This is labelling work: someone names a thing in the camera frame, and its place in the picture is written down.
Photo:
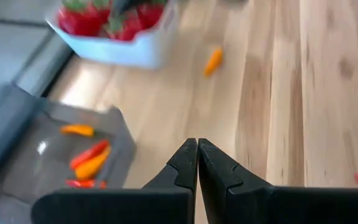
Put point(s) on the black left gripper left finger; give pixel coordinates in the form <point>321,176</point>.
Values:
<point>120,208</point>

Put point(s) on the white plastic basket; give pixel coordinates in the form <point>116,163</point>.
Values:
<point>141,51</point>

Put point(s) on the orange toy carrot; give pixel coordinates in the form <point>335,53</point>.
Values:
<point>90,168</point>
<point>77,130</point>

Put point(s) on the red toy tomato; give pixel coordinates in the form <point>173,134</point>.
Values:
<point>150,13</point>
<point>79,20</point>
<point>103,11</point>
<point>124,28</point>

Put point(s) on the orange chili pepper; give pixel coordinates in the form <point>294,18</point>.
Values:
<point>213,62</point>

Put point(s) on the translucent grey plastic basket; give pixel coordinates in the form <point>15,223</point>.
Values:
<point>36,168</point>

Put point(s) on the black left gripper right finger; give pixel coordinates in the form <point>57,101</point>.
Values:
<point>291,208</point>

